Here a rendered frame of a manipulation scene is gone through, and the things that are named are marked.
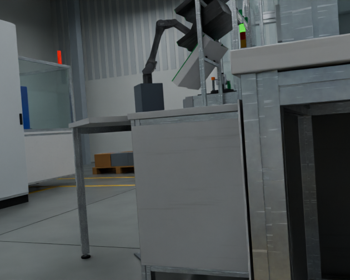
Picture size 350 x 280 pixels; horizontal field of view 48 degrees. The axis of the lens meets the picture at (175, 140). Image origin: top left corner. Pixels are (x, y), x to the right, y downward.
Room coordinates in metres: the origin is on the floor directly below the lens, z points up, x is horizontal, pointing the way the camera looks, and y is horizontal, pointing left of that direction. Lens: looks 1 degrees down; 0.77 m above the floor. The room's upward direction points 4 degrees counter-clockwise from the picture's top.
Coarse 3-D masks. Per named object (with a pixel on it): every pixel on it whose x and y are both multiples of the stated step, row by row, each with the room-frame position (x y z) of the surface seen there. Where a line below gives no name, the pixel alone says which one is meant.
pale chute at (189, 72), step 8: (208, 40) 1.89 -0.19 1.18; (216, 40) 2.01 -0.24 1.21; (208, 48) 1.93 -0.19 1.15; (216, 48) 1.99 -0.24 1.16; (192, 56) 1.94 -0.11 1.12; (208, 56) 1.99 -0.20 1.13; (184, 64) 1.96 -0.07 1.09; (192, 64) 1.94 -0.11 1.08; (184, 72) 1.96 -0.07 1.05; (192, 72) 1.99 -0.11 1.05; (176, 80) 1.99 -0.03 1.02; (184, 80) 1.99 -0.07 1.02; (192, 80) 2.05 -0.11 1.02
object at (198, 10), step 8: (232, 0) 1.82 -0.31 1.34; (200, 8) 1.89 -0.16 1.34; (232, 8) 1.82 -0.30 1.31; (200, 16) 1.88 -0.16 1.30; (232, 16) 1.82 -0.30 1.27; (248, 16) 2.13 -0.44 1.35; (200, 24) 1.88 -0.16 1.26; (232, 24) 1.82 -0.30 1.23; (248, 24) 2.12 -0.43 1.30; (200, 32) 1.88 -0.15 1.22; (248, 32) 2.12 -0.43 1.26; (200, 40) 1.88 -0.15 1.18; (248, 40) 2.12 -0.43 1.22; (200, 48) 1.89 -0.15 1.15; (200, 56) 1.88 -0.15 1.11; (200, 64) 1.88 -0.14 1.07; (200, 72) 1.88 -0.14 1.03; (240, 80) 1.82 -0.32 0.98; (240, 88) 1.82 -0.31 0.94; (240, 96) 1.82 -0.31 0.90
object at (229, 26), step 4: (224, 24) 2.02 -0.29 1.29; (228, 24) 2.04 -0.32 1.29; (220, 28) 2.04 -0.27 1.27; (224, 28) 2.07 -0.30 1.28; (228, 28) 2.09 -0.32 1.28; (232, 28) 2.11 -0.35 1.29; (216, 32) 2.06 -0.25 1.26; (220, 32) 2.09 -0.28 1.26; (224, 32) 2.11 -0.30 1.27; (228, 32) 2.13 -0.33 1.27; (212, 36) 2.09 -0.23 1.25; (216, 36) 2.11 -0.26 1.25; (220, 36) 2.13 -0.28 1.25; (192, 48) 2.12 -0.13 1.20
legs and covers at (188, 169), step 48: (144, 144) 1.76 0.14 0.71; (192, 144) 1.68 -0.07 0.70; (336, 144) 1.48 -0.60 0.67; (144, 192) 1.77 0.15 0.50; (192, 192) 1.69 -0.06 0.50; (240, 192) 1.61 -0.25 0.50; (336, 192) 1.48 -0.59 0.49; (144, 240) 1.78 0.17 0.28; (192, 240) 1.69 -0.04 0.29; (240, 240) 1.62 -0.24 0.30; (336, 240) 1.49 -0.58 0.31
